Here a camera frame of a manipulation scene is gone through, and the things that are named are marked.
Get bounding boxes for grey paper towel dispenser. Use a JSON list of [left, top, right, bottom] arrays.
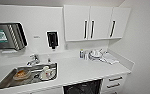
[[0, 21, 29, 53]]

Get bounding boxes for stainless steel sink basin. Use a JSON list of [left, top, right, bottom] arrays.
[[0, 62, 59, 91]]

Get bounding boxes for white plate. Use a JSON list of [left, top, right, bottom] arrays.
[[39, 69, 57, 82]]

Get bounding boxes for dish soap bottle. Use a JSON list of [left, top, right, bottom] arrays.
[[79, 49, 85, 60]]

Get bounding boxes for small clear jar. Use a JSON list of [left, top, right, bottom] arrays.
[[84, 51, 90, 61]]

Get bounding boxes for small steel sink knob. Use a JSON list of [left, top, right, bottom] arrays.
[[46, 57, 52, 64]]

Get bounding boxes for chrome sink faucet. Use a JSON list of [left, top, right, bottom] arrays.
[[26, 53, 41, 67]]

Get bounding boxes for white cup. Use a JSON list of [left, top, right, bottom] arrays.
[[42, 65, 53, 78]]

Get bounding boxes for white upper cabinet steel handles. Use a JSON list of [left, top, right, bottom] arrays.
[[63, 4, 132, 43]]

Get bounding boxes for black soap dispenser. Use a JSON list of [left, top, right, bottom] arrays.
[[45, 30, 60, 50]]

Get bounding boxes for plastic container orange food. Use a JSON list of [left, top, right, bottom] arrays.
[[12, 68, 33, 81]]

